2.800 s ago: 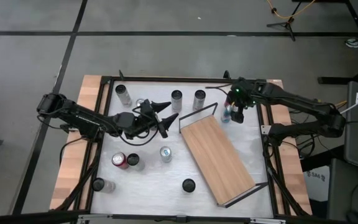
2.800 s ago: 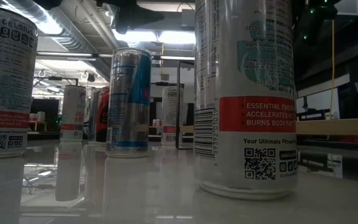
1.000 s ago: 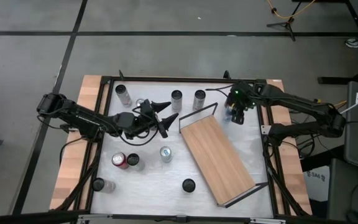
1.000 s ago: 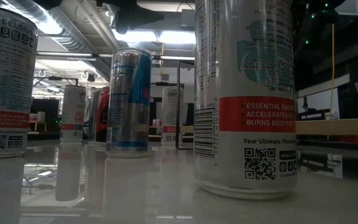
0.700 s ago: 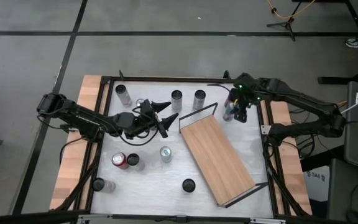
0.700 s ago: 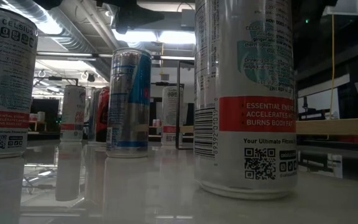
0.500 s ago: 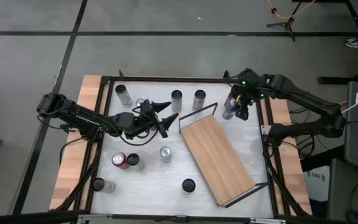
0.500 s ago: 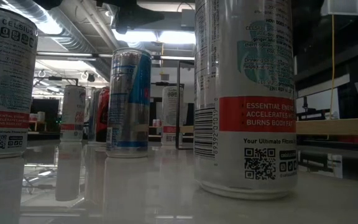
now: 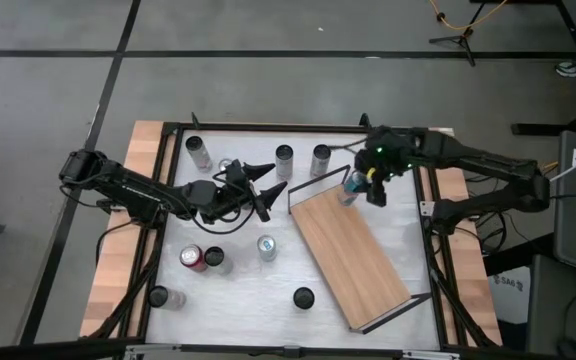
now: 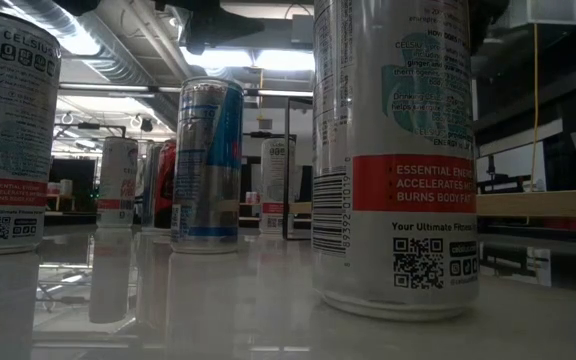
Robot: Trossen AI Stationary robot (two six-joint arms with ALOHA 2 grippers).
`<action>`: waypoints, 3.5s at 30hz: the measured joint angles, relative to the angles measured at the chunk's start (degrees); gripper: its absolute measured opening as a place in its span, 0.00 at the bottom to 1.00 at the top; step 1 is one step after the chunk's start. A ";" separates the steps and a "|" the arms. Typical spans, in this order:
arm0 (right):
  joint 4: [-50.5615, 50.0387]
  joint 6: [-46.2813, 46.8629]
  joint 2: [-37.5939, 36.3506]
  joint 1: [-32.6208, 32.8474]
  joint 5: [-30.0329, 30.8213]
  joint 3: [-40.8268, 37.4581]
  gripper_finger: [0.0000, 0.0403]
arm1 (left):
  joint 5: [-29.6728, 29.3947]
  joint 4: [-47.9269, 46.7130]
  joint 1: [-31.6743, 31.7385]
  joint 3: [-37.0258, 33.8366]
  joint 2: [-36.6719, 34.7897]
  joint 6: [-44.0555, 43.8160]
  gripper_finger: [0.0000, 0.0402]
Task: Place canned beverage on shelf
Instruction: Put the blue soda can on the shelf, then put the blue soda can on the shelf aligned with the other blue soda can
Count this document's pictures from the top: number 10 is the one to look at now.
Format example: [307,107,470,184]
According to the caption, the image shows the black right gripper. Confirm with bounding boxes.
[469,0,512,55]

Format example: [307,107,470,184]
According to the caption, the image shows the red soda can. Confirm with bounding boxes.
[155,139,178,216]

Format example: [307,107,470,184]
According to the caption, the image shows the white Celsius energy drink can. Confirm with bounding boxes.
[259,137,298,235]
[0,10,63,257]
[96,136,139,230]
[311,0,480,322]

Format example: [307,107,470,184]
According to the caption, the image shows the bright ceiling light panel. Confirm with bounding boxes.
[180,47,316,72]

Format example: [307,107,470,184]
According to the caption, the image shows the white hanging box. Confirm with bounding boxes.
[509,0,576,27]

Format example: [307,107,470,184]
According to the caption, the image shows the long ceiling light tube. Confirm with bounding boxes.
[58,82,314,99]

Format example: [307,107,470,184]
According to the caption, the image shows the black partition panel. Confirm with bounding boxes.
[240,157,263,216]

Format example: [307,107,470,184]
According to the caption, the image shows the yellow hanging cable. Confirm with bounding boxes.
[530,22,540,194]

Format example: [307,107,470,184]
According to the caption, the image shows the silver spiral ventilation duct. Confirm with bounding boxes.
[0,0,184,132]

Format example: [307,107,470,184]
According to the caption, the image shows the wooden shelf with black frame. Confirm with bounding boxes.
[281,95,576,241]

